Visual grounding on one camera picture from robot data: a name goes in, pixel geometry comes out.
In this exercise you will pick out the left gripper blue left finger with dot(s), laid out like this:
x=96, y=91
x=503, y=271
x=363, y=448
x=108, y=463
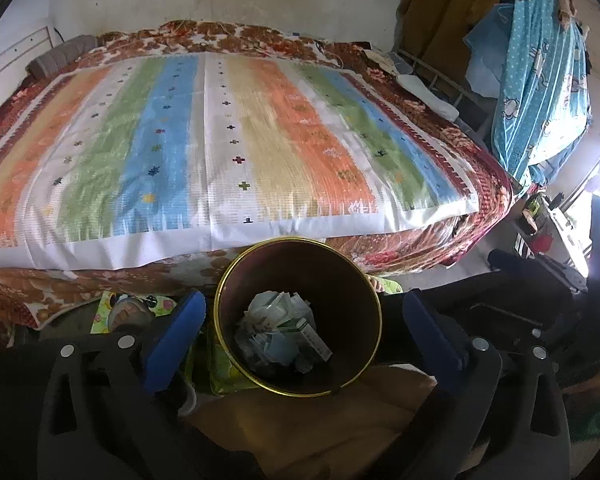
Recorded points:
x=166, y=341

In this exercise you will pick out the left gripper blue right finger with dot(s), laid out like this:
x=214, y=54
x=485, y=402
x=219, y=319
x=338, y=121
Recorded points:
x=439, y=339

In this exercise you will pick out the pale yellow paper packet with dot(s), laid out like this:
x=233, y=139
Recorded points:
x=268, y=310

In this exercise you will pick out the green white medicine box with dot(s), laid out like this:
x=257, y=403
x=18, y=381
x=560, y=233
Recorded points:
x=305, y=334

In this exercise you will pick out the blue face mask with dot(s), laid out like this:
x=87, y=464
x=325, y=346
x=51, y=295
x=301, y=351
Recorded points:
x=274, y=348

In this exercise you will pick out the dark round gold-rimmed trash bin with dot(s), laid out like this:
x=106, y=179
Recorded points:
x=297, y=318

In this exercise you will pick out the green patterned slipper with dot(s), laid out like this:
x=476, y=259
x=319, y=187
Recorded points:
x=118, y=310

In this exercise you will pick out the brown floral blanket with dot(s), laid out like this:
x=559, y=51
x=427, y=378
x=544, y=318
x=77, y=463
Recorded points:
x=34, y=297

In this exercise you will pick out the striped colourful bed sheet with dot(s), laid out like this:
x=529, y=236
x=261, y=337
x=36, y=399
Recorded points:
x=118, y=166

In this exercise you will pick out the blue dotted hanging cloth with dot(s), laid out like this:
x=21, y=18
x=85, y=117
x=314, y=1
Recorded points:
x=544, y=107

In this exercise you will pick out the white rolled pillow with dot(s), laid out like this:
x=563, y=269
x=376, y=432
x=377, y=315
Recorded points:
x=412, y=84

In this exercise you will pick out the light blue hanging shirt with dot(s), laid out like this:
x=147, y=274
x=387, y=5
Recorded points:
x=488, y=43

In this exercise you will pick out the mustard brown hanging garment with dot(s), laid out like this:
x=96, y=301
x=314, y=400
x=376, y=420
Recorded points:
x=434, y=31

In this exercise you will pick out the metal bed rail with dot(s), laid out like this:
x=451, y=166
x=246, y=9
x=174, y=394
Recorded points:
x=476, y=112

